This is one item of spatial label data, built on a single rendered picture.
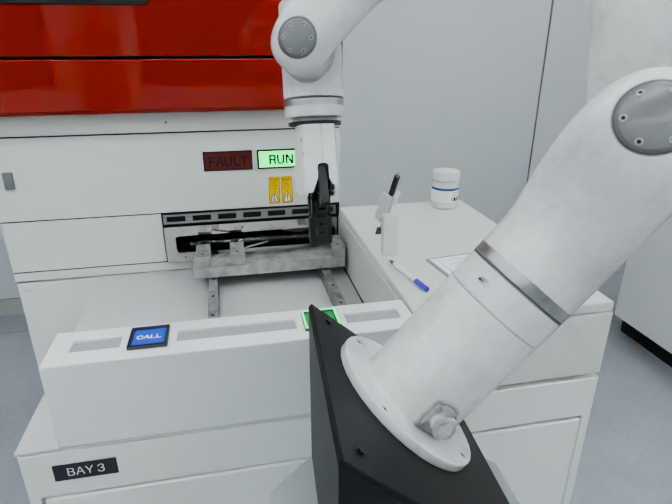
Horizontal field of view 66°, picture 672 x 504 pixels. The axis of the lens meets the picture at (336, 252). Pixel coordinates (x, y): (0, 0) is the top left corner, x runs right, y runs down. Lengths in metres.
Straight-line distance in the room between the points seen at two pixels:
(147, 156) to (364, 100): 1.75
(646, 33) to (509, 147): 2.65
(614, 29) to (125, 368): 0.73
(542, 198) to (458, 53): 2.53
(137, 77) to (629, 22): 0.95
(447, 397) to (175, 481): 0.52
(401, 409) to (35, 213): 1.07
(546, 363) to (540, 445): 0.18
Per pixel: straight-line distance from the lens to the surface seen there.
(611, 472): 2.15
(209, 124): 1.30
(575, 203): 0.53
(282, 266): 1.26
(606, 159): 0.51
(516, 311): 0.54
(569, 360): 1.01
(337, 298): 1.14
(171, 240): 1.37
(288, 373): 0.82
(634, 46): 0.65
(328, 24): 0.66
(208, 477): 0.93
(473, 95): 3.10
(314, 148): 0.71
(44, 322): 1.54
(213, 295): 1.18
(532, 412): 1.04
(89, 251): 1.42
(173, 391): 0.83
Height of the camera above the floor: 1.37
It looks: 22 degrees down
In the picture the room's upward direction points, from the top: straight up
